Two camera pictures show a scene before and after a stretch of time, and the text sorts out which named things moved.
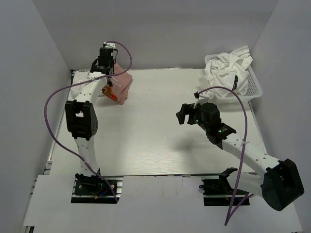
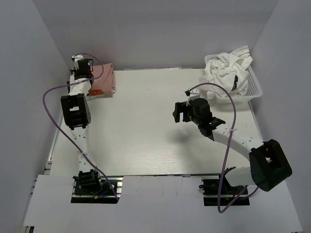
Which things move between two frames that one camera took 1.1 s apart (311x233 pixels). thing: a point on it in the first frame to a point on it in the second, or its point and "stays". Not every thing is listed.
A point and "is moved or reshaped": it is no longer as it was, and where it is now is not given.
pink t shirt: x=120 y=83 is moved or reshaped
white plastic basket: x=253 y=90 stays
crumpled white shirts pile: x=222 y=68 stays
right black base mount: x=216 y=192 stays
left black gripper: x=96 y=69 to x=81 y=73
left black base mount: x=93 y=189 stays
